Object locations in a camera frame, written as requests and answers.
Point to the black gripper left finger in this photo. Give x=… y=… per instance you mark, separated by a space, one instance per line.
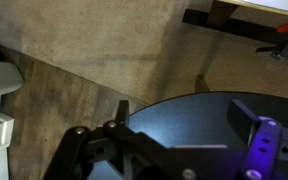
x=74 y=146

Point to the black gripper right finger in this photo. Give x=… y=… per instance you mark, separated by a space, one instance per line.
x=264 y=146

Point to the black round table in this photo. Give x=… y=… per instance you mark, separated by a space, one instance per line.
x=190 y=116

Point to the white rounded plastic object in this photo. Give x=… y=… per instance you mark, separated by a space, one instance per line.
x=0 y=78

